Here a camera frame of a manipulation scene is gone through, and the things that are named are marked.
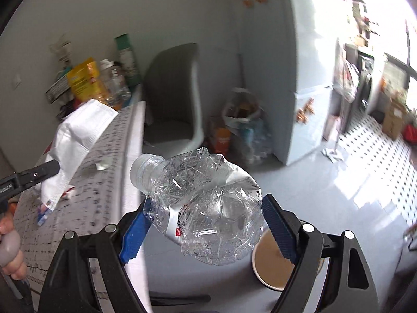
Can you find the dark kitchen appliance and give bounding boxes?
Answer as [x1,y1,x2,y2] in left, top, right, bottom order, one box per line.
[357,55,375,111]

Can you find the clear water jug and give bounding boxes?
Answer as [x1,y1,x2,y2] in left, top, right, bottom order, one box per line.
[98,59,131,108]

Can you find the white plastic wrapper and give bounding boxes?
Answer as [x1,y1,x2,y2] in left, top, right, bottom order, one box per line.
[41,99,119,212]

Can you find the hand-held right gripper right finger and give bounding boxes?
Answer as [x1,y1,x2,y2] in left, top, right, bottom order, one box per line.
[262,194,382,313]

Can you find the white crumpled paper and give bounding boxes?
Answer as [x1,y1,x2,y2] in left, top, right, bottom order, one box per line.
[322,148,349,163]

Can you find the white paper bag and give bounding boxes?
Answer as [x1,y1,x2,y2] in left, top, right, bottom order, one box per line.
[49,34,74,72]

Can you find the orange fridge magnets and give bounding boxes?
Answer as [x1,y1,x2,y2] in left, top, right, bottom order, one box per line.
[295,98,315,124]

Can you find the yellow snack bag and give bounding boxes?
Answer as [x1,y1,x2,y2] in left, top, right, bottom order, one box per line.
[67,58,108,101]

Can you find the person's left hand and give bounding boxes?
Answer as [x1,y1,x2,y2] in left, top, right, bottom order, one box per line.
[0,204,28,281]

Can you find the blue wrapper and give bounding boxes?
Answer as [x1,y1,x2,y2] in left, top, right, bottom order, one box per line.
[36,202,54,226]

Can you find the crushed clear plastic bottle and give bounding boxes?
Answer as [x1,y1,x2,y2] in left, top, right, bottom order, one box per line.
[130,147,265,265]

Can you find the orange packet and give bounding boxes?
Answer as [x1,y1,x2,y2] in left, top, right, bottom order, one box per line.
[210,127,232,155]

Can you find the patterned white tablecloth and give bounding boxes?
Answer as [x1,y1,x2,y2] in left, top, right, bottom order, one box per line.
[13,101,154,313]

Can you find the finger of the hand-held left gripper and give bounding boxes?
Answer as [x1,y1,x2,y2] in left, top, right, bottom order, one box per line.
[13,159,62,190]

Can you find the green box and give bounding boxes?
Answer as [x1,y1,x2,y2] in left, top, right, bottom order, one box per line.
[115,33,142,87]

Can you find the plastic bag with brown contents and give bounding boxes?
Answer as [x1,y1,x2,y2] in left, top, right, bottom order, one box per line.
[222,87,274,167]

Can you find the grey chair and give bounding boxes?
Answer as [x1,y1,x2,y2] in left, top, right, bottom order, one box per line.
[143,43,205,152]

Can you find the cardboard box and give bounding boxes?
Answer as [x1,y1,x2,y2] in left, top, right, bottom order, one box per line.
[382,99,408,139]

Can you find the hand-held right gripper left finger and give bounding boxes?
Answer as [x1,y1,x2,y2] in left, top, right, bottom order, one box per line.
[38,199,154,313]

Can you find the hanging plastic bag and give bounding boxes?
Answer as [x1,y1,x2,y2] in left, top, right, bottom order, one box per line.
[335,49,359,101]

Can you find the pale blue fridge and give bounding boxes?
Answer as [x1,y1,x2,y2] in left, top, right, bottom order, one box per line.
[277,0,346,167]

